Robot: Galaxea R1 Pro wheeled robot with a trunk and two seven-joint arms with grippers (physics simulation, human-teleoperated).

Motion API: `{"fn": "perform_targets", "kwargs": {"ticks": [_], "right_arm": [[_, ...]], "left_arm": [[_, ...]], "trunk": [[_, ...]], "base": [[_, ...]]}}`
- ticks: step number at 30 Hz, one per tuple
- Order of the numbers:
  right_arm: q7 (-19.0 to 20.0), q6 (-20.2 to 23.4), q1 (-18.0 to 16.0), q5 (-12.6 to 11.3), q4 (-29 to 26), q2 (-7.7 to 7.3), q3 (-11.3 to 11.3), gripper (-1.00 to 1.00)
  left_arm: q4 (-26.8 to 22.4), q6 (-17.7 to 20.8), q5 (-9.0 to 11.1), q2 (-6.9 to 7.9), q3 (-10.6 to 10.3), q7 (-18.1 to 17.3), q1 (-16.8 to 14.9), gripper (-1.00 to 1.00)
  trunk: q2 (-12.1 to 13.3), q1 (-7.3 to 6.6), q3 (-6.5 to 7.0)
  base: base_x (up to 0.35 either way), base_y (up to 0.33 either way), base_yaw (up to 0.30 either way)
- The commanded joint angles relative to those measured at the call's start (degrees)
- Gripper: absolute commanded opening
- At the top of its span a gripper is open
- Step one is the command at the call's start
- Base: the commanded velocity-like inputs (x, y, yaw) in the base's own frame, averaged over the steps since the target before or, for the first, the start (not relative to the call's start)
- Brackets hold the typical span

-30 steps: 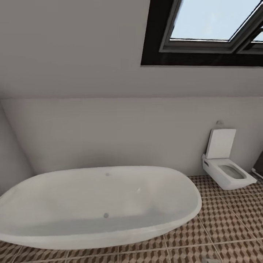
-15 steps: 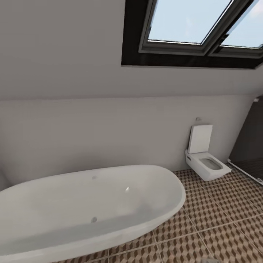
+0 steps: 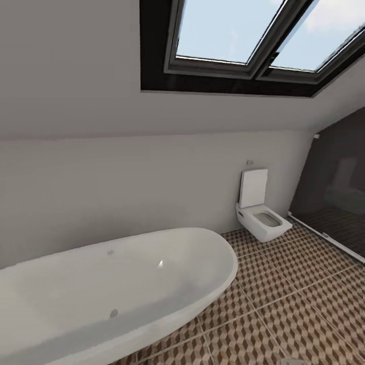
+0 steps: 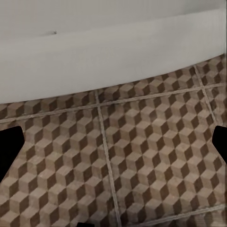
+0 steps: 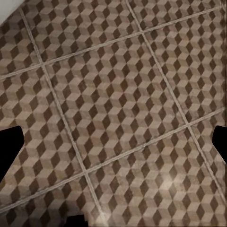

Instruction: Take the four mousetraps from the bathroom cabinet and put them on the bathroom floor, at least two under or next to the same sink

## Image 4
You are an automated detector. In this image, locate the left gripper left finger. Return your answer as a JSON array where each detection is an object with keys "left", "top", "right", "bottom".
[{"left": 0, "top": 126, "right": 25, "bottom": 183}]

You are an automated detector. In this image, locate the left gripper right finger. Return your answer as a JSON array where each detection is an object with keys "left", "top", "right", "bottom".
[{"left": 212, "top": 126, "right": 227, "bottom": 164}]

